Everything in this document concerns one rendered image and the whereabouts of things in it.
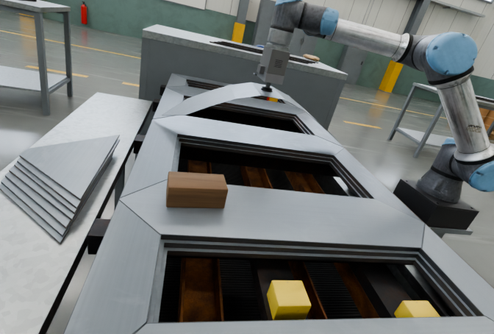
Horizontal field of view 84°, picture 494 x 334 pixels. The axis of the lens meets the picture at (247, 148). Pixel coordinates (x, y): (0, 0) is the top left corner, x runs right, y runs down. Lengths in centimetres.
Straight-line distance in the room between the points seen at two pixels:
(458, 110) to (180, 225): 88
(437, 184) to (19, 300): 126
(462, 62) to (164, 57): 140
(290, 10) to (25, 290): 88
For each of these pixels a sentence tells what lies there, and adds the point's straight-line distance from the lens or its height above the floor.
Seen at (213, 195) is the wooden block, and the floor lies 88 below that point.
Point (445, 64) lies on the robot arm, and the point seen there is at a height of 123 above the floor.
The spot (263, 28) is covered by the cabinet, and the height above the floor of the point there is 115.
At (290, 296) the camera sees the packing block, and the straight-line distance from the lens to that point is 54.
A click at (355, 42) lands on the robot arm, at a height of 123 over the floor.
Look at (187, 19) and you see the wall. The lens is 981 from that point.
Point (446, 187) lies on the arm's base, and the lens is 130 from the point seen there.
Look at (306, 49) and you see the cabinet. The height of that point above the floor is 83.
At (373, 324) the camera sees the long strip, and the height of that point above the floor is 85.
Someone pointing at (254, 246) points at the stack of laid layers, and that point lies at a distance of 56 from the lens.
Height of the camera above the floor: 121
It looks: 24 degrees down
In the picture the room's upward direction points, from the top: 14 degrees clockwise
